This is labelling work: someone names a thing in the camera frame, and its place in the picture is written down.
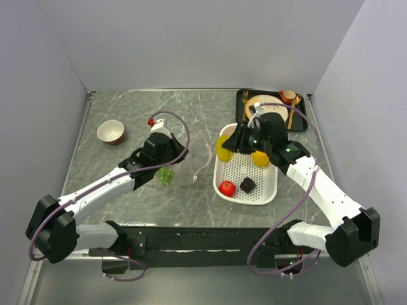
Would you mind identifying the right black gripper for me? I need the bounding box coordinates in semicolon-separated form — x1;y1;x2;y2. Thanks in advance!
221;121;271;155

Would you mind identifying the green grapes bunch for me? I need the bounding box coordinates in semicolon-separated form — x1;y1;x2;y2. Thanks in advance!
156;166;175;187

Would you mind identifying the clear zip top bag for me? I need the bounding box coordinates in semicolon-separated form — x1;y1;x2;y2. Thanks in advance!
155;130;212;188

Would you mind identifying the yellow green starfruit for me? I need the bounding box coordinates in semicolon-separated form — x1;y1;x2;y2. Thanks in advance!
216;135;233;163

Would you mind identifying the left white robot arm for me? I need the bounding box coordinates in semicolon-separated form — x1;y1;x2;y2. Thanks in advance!
25;132;188;264

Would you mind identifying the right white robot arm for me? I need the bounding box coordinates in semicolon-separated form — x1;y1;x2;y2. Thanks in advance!
222;112;381;267

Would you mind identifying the yellow pear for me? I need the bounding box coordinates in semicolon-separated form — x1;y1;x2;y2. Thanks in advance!
251;151;270;167

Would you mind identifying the black tray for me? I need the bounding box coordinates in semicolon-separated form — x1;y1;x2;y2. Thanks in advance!
235;89;308;132

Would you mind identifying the cream orange plate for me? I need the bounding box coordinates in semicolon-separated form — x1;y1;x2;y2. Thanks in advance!
244;95;288;122

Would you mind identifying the orange cup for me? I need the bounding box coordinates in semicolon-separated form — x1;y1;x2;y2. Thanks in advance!
279;90;296;105

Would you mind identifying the gold spoon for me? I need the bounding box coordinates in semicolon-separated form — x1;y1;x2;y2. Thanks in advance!
287;95;301;130

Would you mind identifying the gold fork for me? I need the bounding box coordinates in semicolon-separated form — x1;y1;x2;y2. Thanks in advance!
242;90;249;123

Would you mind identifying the white brown bowl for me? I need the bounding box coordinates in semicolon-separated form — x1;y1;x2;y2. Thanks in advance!
96;119;125;146

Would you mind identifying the white perforated basket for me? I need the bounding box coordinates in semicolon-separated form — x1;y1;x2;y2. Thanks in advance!
212;123;279;207

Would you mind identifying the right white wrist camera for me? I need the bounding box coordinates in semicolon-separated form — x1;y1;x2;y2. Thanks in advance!
248;102;265;128

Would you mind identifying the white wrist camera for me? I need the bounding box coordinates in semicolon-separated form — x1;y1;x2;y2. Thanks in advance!
248;102;265;128
150;118;171;138

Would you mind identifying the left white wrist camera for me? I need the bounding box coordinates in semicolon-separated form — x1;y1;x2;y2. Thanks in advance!
150;118;171;138

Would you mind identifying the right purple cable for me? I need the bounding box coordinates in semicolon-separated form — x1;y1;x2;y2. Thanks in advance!
247;102;321;278

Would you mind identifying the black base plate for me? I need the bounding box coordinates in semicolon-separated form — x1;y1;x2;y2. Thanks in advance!
88;220;322;276

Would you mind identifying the aluminium rail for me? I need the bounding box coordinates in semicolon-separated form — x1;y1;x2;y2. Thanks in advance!
31;247;369;264

